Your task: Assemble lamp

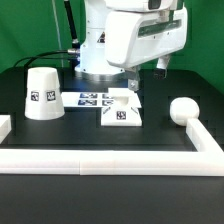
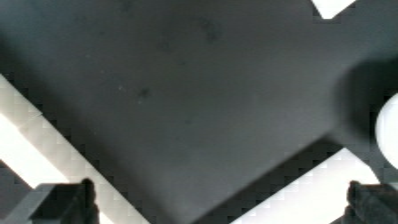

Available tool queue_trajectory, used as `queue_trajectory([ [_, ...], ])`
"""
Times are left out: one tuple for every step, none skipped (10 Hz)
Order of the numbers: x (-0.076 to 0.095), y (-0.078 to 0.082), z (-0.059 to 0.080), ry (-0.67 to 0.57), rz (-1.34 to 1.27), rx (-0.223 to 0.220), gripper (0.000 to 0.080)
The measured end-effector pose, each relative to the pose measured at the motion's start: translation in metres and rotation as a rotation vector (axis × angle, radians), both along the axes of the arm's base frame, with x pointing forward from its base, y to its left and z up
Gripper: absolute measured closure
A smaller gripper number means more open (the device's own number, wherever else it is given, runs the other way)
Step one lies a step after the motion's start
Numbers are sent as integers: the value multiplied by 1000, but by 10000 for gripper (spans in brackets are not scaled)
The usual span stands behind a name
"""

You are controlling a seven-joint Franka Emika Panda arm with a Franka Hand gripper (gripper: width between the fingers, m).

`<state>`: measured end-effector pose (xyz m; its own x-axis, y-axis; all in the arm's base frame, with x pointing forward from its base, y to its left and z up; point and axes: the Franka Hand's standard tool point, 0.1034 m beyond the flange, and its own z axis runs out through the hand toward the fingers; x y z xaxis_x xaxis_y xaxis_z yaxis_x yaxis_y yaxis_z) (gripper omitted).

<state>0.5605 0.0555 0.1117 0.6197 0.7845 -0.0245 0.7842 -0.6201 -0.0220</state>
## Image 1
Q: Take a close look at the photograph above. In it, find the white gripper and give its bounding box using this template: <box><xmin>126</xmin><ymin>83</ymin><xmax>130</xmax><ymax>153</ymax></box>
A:
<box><xmin>105</xmin><ymin>7</ymin><xmax>187</xmax><ymax>91</ymax></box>

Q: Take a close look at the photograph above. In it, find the white lamp base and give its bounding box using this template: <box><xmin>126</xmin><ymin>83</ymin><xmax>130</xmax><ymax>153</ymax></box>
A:
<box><xmin>101</xmin><ymin>88</ymin><xmax>142</xmax><ymax>127</ymax></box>

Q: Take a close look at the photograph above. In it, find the white lamp bulb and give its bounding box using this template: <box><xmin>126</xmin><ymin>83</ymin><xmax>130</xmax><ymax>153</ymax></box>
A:
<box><xmin>170</xmin><ymin>97</ymin><xmax>200</xmax><ymax>126</ymax></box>

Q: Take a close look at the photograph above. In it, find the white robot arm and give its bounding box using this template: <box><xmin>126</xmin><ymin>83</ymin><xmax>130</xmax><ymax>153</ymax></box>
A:
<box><xmin>75</xmin><ymin>0</ymin><xmax>188</xmax><ymax>91</ymax></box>

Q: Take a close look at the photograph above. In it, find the white lamp shade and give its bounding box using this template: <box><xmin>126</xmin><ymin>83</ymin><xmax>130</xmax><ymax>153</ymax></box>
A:
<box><xmin>25</xmin><ymin>67</ymin><xmax>65</xmax><ymax>120</ymax></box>

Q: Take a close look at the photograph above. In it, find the white marker sheet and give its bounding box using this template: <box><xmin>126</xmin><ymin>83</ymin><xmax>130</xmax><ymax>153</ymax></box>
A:
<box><xmin>61</xmin><ymin>92</ymin><xmax>113</xmax><ymax>107</ymax></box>

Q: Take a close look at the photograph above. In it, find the black cable with connector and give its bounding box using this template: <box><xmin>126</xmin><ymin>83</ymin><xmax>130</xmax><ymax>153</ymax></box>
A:
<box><xmin>13</xmin><ymin>48</ymin><xmax>81</xmax><ymax>68</ymax></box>

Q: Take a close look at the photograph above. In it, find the black hose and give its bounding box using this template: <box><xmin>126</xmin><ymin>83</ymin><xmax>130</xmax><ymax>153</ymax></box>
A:
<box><xmin>63</xmin><ymin>0</ymin><xmax>80</xmax><ymax>46</ymax></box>

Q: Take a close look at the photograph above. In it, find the white right fence wall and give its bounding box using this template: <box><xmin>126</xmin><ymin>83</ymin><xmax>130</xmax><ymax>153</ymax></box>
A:
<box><xmin>186</xmin><ymin>118</ymin><xmax>223</xmax><ymax>154</ymax></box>

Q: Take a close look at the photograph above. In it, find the white fence wall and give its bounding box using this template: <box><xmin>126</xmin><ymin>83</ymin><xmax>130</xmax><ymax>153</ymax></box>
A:
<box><xmin>186</xmin><ymin>118</ymin><xmax>223</xmax><ymax>154</ymax></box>
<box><xmin>0</xmin><ymin>115</ymin><xmax>11</xmax><ymax>144</ymax></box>
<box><xmin>0</xmin><ymin>149</ymin><xmax>224</xmax><ymax>176</ymax></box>

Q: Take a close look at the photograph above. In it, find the grey thin cable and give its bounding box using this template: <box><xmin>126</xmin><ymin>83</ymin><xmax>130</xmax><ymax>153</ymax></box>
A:
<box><xmin>51</xmin><ymin>0</ymin><xmax>65</xmax><ymax>69</ymax></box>

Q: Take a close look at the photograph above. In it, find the white left fence wall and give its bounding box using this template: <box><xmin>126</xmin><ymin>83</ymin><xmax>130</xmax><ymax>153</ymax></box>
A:
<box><xmin>0</xmin><ymin>115</ymin><xmax>11</xmax><ymax>144</ymax></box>

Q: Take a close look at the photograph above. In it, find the white front fence wall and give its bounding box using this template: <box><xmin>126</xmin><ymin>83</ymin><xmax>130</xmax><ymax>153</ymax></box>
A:
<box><xmin>0</xmin><ymin>149</ymin><xmax>224</xmax><ymax>176</ymax></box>

